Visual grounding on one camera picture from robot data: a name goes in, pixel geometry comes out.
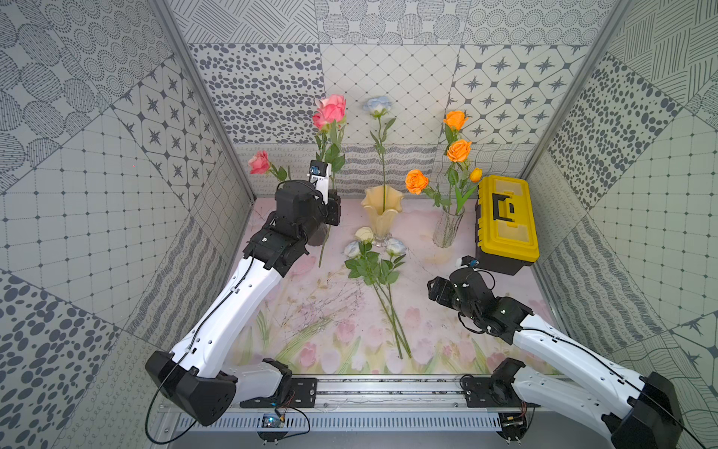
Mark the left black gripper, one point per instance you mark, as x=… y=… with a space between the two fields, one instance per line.
x=332 y=209

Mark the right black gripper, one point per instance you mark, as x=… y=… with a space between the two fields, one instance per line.
x=447 y=288

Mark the pink rose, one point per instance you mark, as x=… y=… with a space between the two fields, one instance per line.
x=260 y=164
x=330 y=121

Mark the orange tulip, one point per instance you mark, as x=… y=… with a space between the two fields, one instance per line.
x=475 y=175

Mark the orange rose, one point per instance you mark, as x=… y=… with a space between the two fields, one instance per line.
x=418 y=184
x=458 y=174
x=453 y=125

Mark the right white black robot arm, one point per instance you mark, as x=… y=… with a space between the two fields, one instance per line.
x=628 y=409

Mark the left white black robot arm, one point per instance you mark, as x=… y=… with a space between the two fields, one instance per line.
x=191 y=375

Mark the yellow black toolbox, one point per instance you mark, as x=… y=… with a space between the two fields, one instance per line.
x=506 y=237

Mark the clear glass vase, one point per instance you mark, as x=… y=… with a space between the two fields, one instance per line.
x=447 y=226

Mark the cream ruffled glass vase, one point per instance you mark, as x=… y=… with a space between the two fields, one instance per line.
x=381 y=224

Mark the left circuit board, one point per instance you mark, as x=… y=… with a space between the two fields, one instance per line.
x=272 y=428

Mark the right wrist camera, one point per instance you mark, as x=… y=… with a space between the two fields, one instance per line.
x=470 y=262

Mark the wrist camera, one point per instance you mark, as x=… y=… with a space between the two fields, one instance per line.
x=470 y=262
x=319 y=176

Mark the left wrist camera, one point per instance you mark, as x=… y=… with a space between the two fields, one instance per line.
x=319 y=176

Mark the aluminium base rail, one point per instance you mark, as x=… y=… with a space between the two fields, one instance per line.
x=392 y=393

